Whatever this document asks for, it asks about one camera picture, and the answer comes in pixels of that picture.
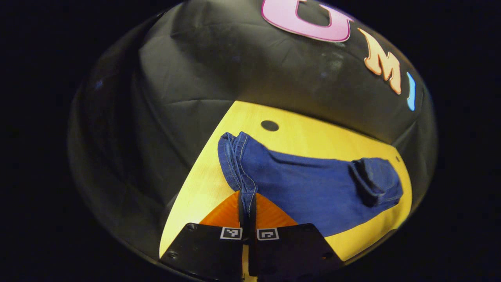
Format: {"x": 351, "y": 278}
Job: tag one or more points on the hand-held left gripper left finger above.
{"x": 211, "y": 254}

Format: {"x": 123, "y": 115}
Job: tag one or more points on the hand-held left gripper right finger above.
{"x": 289, "y": 250}

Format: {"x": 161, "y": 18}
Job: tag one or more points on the blue denim jeans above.
{"x": 309, "y": 184}

